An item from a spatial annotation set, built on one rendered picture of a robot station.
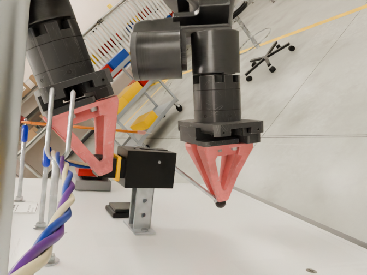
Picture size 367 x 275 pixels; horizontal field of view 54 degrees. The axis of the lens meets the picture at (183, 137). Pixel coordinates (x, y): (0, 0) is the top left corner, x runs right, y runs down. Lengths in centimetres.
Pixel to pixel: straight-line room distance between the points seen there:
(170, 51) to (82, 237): 22
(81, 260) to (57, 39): 20
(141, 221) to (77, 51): 19
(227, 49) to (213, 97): 6
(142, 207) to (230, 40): 21
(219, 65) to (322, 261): 23
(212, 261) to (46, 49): 25
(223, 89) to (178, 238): 17
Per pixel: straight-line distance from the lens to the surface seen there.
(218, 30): 41
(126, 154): 38
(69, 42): 36
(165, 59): 41
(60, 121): 34
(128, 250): 35
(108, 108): 35
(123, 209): 45
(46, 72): 36
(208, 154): 40
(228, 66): 41
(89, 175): 58
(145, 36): 42
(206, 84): 41
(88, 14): 910
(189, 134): 43
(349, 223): 177
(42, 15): 36
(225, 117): 41
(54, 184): 31
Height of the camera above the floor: 123
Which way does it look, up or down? 19 degrees down
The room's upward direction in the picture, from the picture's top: 42 degrees counter-clockwise
